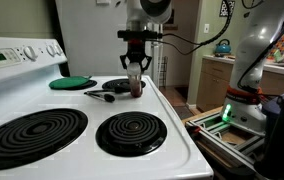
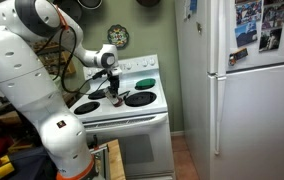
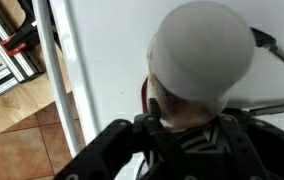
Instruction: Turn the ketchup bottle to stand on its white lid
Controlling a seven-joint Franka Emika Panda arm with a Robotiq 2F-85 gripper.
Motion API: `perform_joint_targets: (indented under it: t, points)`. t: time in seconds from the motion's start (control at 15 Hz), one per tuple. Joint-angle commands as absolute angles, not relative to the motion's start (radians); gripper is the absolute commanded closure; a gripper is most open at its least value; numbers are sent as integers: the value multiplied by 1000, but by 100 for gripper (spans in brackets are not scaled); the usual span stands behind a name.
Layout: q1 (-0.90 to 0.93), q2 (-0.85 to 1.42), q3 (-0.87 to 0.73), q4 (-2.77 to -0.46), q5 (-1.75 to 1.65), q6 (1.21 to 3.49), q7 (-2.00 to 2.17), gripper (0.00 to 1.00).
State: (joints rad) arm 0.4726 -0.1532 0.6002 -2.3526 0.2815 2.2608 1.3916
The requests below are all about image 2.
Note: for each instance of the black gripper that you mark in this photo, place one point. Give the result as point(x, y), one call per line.
point(114, 82)

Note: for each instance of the spice jar white lid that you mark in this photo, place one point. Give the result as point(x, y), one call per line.
point(118, 102)

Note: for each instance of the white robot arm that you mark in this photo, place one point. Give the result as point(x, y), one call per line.
point(22, 66)

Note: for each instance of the black tipped kitchen utensil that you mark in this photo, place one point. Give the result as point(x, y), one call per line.
point(127, 92)

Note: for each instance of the large black coil burner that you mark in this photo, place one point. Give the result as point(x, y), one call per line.
point(95, 94)
point(142, 99)

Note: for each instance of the white stove knob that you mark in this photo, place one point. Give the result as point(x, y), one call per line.
point(152, 61)
point(128, 65)
point(144, 62)
point(89, 72)

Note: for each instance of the wooden butcher block table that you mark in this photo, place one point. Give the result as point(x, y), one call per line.
point(117, 160)

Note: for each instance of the white electric stove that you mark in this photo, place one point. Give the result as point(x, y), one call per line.
point(162, 140)

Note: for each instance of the black hanging pan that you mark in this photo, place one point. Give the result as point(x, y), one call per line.
point(72, 11)

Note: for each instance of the dark hanging pan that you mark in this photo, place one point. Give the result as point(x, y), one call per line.
point(148, 2)

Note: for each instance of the small dark fridge magnet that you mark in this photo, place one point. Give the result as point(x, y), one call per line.
point(199, 28)

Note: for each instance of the dark blue container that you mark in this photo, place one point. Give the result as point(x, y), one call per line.
point(32, 163)

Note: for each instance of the white paper note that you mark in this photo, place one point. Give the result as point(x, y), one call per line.
point(186, 11)

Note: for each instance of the blue fridge magnet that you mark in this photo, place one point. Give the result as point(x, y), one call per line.
point(193, 5)

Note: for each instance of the small metal magnet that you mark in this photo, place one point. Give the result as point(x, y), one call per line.
point(231, 60)

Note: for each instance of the orange black rectangular magnet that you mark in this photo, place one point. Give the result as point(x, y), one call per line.
point(241, 54)

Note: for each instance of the white refrigerator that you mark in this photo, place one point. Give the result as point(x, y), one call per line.
point(255, 116)

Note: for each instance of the colourful decorative wall plate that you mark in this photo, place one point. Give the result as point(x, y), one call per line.
point(118, 35)

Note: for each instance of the aluminium extrusion frame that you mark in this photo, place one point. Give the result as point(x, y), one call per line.
point(102, 163)

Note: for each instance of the wooden wall shelf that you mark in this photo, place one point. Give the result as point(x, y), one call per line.
point(45, 58)

